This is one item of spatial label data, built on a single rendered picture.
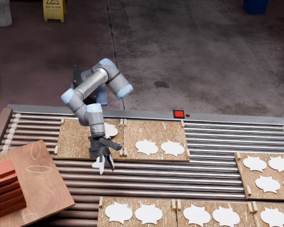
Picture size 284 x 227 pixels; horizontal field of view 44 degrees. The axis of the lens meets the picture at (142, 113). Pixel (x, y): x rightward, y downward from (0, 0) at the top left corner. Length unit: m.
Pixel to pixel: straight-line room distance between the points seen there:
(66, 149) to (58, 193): 0.41
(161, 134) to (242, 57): 3.11
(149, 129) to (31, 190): 0.88
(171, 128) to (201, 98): 1.91
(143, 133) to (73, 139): 0.46
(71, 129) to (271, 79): 3.21
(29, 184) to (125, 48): 3.39
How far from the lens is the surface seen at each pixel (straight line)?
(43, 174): 1.95
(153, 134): 2.30
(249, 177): 2.21
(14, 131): 2.40
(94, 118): 1.74
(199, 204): 2.00
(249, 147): 2.42
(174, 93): 4.23
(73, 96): 1.83
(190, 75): 4.60
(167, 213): 1.93
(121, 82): 2.11
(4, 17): 5.59
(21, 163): 2.03
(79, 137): 2.27
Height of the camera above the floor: 2.54
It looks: 41 degrees down
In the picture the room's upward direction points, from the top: 6 degrees clockwise
